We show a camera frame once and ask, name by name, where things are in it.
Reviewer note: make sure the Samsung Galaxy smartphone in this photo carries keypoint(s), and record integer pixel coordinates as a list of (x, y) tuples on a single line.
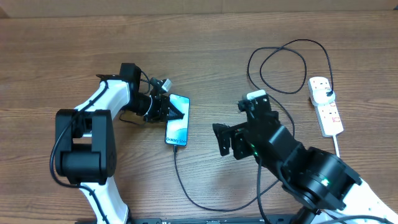
[(177, 129)]

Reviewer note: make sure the white power strip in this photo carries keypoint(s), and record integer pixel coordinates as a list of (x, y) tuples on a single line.
[(328, 115)]

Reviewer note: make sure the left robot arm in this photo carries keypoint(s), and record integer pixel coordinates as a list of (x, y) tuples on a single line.
[(84, 153)]

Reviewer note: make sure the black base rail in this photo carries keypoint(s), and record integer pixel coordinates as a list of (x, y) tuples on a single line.
[(278, 219)]

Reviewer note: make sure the white charger adapter plug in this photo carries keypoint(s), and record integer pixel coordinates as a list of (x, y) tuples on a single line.
[(320, 97)]

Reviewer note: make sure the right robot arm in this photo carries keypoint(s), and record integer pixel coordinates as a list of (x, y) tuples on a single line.
[(329, 190)]

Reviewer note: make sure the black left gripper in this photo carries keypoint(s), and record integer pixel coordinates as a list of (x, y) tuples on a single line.
[(162, 102)]

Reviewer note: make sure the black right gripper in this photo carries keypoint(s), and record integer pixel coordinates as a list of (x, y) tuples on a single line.
[(241, 151)]

